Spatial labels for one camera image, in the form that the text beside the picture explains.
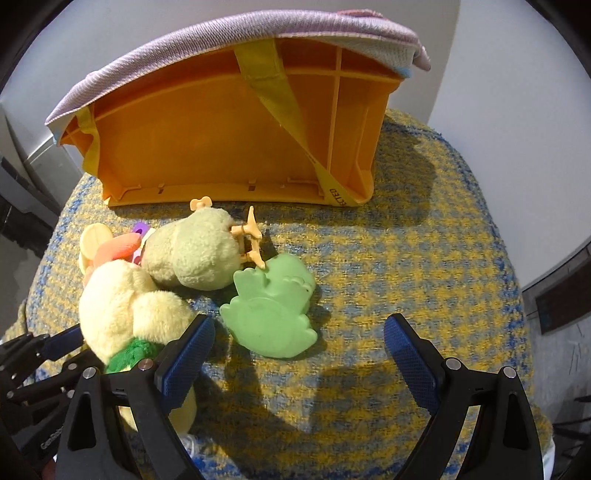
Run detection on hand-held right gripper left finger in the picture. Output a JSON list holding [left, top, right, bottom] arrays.
[[55, 314, 217, 480]]

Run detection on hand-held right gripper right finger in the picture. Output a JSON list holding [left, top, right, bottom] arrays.
[[384, 314, 546, 480]]

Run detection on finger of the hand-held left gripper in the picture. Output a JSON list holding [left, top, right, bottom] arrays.
[[0, 323, 86, 370], [0, 351, 100, 409]]

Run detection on yellow plush duck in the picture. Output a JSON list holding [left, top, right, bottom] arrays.
[[78, 233, 200, 435]]

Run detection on green plastic frog toy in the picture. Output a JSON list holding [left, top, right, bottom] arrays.
[[219, 255, 318, 360]]

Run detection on pale green plush toy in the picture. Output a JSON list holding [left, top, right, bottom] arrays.
[[141, 208, 243, 291]]

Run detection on pink fabric bag yellow handles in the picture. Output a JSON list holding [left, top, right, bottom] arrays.
[[45, 8, 432, 207]]

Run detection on yellow blue houndstooth blanket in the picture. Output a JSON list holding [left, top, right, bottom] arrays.
[[0, 108, 555, 480]]

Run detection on cream round plastic toy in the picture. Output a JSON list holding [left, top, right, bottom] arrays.
[[78, 223, 114, 284]]

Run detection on dark wooden cabinet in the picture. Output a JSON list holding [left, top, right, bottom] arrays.
[[522, 240, 591, 336]]

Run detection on white bed sheet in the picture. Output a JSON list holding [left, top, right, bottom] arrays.
[[539, 434, 556, 480]]

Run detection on orange plastic crate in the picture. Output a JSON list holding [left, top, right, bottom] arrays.
[[58, 37, 402, 208]]

